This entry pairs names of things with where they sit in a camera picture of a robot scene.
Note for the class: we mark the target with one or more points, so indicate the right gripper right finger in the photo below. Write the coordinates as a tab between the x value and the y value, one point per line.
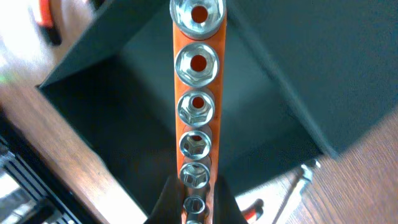
226	210

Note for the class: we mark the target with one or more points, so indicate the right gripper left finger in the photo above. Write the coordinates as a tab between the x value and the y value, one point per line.
168	209

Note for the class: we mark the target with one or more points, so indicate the red diagonal cutting pliers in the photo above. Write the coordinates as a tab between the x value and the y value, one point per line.
254	211

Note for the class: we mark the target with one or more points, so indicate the silver ratchet wrench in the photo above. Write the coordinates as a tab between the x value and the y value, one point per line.
294	196

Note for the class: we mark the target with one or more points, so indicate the orange socket holder rail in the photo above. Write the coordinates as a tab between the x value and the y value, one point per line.
199	37

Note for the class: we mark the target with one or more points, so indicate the orange black needle-nose pliers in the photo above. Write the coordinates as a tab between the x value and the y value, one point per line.
43	18

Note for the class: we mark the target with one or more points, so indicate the black open gift box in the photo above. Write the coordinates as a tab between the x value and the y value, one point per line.
301	79

